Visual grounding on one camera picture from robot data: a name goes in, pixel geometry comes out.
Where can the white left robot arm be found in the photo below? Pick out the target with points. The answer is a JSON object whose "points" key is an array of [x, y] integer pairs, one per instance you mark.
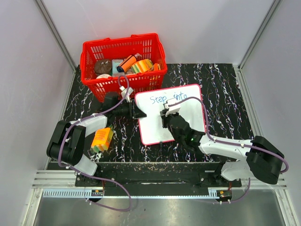
{"points": [[68, 139]]}

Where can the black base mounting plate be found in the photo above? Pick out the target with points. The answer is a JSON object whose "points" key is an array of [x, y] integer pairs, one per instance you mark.
{"points": [[204, 174]]}

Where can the orange snack packet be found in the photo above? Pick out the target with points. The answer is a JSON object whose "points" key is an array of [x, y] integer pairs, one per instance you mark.
{"points": [[155, 67]]}

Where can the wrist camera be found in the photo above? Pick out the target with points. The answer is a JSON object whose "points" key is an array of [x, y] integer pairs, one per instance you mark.
{"points": [[171, 106], [126, 92]]}

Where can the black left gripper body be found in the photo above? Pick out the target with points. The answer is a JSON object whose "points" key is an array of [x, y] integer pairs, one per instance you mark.
{"points": [[129, 109]]}

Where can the orange pump bottle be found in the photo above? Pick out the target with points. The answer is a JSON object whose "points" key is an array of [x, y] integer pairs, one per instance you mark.
{"points": [[128, 62]]}

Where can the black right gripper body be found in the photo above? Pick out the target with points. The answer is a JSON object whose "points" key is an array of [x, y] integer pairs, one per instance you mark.
{"points": [[166, 124]]}

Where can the red plastic basket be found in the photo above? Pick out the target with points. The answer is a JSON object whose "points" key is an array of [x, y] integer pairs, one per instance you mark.
{"points": [[148, 45]]}

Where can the pink framed whiteboard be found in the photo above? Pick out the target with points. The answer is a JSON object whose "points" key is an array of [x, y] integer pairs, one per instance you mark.
{"points": [[152, 102]]}

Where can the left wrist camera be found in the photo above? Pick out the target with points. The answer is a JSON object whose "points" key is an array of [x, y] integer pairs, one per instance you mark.
{"points": [[126, 92]]}

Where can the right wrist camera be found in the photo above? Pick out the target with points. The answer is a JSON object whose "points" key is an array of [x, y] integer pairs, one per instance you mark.
{"points": [[171, 106]]}

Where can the yellow green striped sponge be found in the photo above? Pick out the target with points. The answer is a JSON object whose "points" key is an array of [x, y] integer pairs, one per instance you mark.
{"points": [[142, 66]]}

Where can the white round lid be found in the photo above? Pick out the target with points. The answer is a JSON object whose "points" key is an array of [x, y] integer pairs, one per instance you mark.
{"points": [[103, 76]]}

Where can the orange yellow sponge pack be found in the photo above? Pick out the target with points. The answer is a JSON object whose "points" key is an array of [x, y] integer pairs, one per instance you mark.
{"points": [[102, 140]]}

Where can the teal small box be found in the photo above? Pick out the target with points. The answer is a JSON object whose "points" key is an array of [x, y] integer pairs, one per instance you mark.
{"points": [[115, 65]]}

